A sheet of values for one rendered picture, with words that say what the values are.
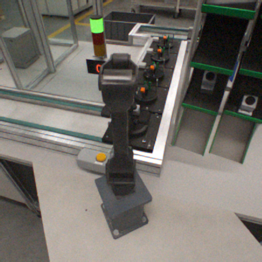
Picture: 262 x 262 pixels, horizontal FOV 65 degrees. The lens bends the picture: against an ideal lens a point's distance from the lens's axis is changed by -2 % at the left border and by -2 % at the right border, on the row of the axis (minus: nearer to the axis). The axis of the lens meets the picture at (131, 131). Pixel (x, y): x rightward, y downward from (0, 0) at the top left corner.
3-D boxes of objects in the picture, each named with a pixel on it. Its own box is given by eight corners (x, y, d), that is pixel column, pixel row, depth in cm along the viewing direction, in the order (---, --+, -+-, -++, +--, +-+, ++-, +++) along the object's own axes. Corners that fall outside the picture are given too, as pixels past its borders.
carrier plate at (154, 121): (152, 152, 92) (152, 149, 91) (102, 141, 97) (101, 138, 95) (161, 117, 108) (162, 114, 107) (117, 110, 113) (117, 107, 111)
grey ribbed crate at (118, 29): (148, 44, 257) (148, 24, 241) (101, 38, 269) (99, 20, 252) (154, 32, 286) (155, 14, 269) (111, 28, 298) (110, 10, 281)
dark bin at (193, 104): (216, 116, 73) (221, 106, 67) (181, 106, 77) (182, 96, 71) (235, 56, 81) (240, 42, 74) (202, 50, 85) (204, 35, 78)
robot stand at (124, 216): (114, 240, 75) (109, 218, 61) (100, 206, 84) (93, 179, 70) (149, 223, 79) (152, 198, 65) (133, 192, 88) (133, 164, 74)
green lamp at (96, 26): (100, 33, 83) (99, 20, 79) (89, 32, 84) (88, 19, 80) (104, 29, 86) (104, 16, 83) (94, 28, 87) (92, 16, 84)
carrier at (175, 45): (178, 56, 159) (180, 40, 151) (147, 52, 164) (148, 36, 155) (181, 44, 176) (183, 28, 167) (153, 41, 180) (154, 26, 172)
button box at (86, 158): (122, 178, 89) (121, 169, 84) (78, 166, 93) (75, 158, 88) (127, 165, 93) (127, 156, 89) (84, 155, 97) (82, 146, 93)
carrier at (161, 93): (162, 116, 109) (164, 96, 101) (119, 108, 114) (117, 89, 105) (168, 90, 126) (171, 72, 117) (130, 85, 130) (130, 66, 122)
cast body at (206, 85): (211, 95, 76) (215, 83, 70) (199, 92, 78) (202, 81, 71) (216, 76, 79) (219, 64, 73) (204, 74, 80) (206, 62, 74)
